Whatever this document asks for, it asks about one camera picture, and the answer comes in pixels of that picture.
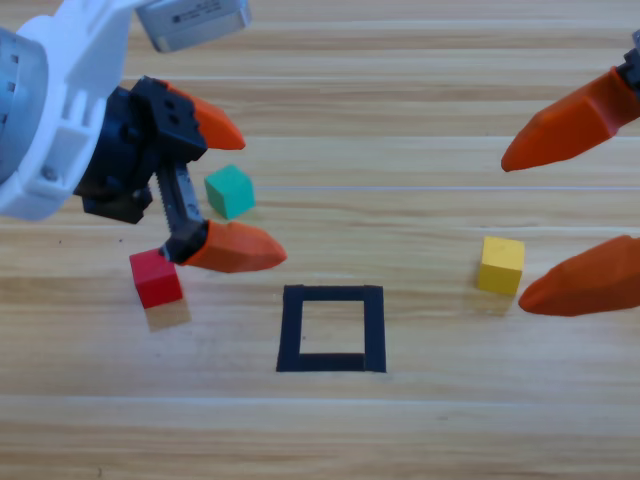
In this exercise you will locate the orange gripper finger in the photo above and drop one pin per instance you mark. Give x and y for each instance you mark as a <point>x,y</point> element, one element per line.
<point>590,280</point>
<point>565,127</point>

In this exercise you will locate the black tape square outline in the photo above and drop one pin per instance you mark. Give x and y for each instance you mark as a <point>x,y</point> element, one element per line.
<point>290,330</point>

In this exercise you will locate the red wooden block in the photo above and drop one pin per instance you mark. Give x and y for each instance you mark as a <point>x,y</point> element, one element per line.
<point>157,285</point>

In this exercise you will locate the yellow wooden block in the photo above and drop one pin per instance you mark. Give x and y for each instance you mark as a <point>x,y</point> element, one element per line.
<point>500,265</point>

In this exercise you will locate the white wrist mount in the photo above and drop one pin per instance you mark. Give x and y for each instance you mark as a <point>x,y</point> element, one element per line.
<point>75,75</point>

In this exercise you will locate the green wooden block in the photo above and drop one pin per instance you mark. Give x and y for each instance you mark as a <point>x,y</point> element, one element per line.
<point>230,192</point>

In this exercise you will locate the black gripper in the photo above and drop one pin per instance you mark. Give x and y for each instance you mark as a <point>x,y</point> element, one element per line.
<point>135,150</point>

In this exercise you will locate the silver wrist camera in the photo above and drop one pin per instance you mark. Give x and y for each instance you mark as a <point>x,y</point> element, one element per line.
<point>195,25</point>

